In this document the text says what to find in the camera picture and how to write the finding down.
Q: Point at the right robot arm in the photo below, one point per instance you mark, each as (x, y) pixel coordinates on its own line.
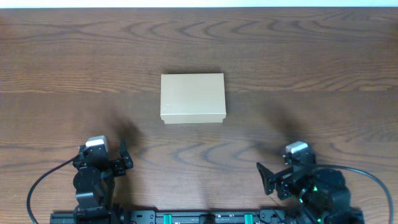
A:
(322, 192)

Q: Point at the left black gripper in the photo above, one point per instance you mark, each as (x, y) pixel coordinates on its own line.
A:
(115, 165)

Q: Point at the black aluminium mounting rail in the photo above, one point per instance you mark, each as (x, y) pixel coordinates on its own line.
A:
(265, 216)

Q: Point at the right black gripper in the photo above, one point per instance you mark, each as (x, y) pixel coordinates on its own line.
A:
(280, 181)

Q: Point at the cardboard box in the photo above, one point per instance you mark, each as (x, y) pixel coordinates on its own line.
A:
(192, 98)

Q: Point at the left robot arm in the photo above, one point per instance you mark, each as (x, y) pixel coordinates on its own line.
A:
(94, 182)

